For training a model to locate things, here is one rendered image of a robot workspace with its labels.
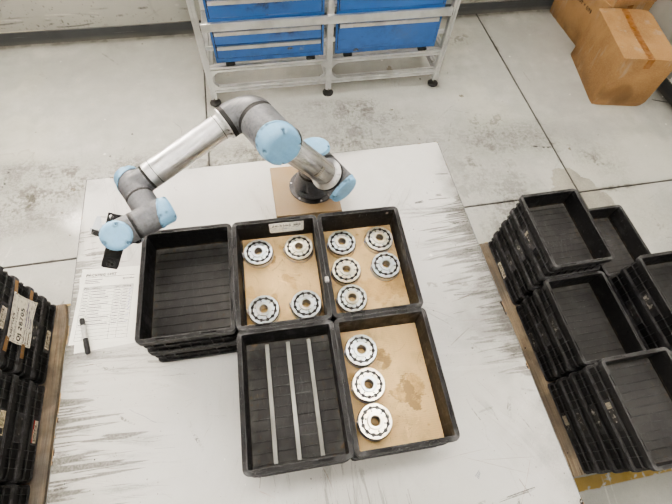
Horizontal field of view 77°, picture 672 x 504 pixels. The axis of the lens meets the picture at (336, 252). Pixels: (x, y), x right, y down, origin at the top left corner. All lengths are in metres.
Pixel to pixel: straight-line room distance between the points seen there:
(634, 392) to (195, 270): 1.78
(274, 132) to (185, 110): 2.23
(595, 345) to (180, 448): 1.77
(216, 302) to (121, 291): 0.42
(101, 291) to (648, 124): 3.77
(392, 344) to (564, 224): 1.25
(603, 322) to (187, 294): 1.83
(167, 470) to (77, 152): 2.32
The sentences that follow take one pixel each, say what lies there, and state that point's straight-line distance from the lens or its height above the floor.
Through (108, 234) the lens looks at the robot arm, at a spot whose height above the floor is 1.27.
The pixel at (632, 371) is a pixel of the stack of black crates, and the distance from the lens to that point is 2.18.
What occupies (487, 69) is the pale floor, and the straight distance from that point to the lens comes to 3.90.
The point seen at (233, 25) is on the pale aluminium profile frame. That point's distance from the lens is 2.97.
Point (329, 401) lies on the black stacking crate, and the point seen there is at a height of 0.83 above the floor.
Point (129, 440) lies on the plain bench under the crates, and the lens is 1.60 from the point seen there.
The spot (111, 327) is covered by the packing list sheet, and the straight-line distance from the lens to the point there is 1.73.
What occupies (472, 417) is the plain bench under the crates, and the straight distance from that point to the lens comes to 1.59.
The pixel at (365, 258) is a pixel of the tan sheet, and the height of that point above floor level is 0.83.
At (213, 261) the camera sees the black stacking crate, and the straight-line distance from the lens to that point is 1.58.
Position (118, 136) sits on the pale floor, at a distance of 3.32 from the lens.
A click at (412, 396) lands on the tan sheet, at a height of 0.83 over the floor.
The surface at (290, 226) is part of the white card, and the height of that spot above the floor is 0.89.
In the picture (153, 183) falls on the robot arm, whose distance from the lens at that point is 1.29.
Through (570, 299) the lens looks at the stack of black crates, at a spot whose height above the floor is 0.38.
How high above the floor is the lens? 2.18
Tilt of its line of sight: 61 degrees down
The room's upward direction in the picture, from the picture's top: 5 degrees clockwise
